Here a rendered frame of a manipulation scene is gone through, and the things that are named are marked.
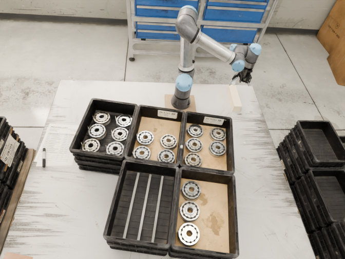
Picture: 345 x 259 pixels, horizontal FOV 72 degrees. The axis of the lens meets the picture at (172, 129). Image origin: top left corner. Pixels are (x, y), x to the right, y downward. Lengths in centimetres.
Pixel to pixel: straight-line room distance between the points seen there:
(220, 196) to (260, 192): 33
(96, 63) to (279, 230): 279
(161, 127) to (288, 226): 94
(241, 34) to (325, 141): 170
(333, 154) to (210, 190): 129
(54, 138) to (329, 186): 209
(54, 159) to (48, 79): 177
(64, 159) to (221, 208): 99
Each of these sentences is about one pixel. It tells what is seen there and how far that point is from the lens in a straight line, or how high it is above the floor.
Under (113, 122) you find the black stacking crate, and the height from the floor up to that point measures 83.
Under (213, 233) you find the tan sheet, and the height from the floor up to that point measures 83.
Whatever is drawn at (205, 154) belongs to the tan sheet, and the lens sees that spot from 146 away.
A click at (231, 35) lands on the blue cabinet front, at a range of 333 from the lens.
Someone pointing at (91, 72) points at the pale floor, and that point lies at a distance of 326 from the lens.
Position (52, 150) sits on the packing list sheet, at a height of 70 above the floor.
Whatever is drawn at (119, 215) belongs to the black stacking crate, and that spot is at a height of 83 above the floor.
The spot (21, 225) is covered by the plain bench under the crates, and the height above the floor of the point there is 70.
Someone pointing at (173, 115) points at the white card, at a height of 89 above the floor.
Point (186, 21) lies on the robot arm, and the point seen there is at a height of 136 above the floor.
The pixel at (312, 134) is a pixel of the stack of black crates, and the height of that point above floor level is 49.
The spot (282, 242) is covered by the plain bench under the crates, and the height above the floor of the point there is 70.
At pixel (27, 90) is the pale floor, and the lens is 324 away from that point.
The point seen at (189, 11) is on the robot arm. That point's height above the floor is 137.
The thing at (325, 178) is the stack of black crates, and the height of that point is 38.
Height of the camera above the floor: 205
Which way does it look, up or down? 53 degrees down
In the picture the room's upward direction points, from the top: 8 degrees clockwise
